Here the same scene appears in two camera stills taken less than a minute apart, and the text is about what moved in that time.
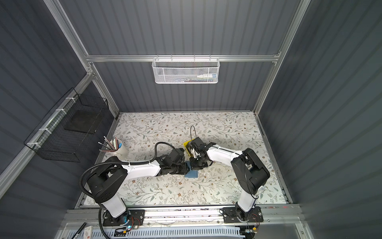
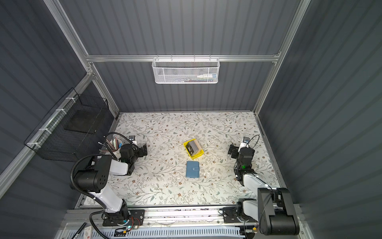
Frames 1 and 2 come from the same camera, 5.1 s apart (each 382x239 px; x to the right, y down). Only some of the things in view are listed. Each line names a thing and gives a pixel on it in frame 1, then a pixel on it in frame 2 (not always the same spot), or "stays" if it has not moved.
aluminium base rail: x=185 y=215 stays
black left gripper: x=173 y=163 -> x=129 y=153
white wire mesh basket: x=186 y=70 stays
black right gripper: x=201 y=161 -> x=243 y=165
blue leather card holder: x=192 y=173 stays
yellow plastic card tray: x=185 y=143 stays
